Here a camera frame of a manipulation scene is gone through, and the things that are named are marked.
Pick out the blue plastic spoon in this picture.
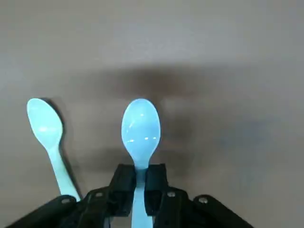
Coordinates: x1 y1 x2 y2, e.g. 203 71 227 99
121 98 162 228

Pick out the green plastic spoon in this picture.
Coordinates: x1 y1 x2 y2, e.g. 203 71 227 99
26 97 83 202

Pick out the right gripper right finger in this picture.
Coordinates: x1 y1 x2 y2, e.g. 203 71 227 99
144 163 255 228

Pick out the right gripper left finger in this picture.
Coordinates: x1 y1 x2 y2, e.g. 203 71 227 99
4 163 137 228

